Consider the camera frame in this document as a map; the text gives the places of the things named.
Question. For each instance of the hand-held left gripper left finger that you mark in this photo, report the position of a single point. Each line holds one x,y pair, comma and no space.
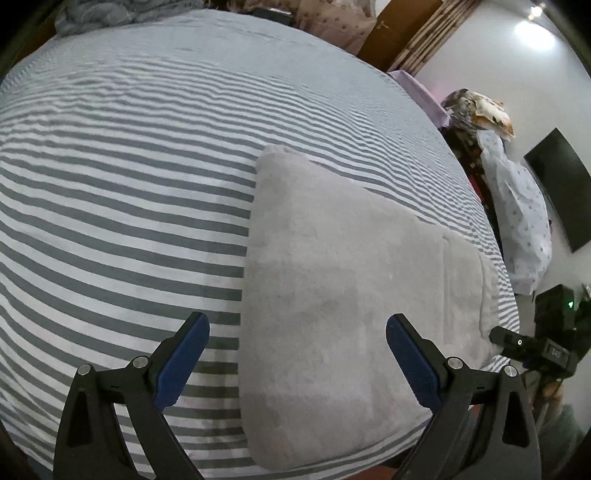
182,360

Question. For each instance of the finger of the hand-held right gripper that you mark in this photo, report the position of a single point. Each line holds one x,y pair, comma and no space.
508,340

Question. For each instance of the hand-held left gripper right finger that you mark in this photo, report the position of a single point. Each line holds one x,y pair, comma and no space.
413,360

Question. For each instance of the beige towel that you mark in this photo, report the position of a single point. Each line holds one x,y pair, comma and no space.
332,286

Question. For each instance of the person's right hand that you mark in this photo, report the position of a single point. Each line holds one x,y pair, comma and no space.
552,391

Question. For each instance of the white dotted quilt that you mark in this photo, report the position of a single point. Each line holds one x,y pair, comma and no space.
519,207

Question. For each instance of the dark clothes pile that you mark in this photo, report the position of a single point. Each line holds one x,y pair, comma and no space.
473,161

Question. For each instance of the grey white striped bed sheet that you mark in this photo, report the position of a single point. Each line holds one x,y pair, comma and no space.
129,184

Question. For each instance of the brown patterned cloth heap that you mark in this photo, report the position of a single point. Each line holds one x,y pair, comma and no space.
485,113

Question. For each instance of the light purple cloth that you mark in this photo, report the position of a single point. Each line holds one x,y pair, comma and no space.
422,92

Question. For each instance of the bright ceiling light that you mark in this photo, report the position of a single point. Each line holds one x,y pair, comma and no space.
535,25

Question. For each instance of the striped brown curtain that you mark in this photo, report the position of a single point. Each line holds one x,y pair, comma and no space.
434,37

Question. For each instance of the brown wooden door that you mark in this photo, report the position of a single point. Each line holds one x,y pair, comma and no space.
397,32

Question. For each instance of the beige floral pillow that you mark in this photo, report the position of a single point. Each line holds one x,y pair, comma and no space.
328,21

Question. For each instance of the grey crumpled blanket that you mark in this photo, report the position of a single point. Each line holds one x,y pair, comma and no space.
115,14

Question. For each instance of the dark flat object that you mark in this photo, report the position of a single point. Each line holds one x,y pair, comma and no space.
274,15

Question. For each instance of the black wall television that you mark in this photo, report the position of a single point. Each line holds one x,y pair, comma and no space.
561,189

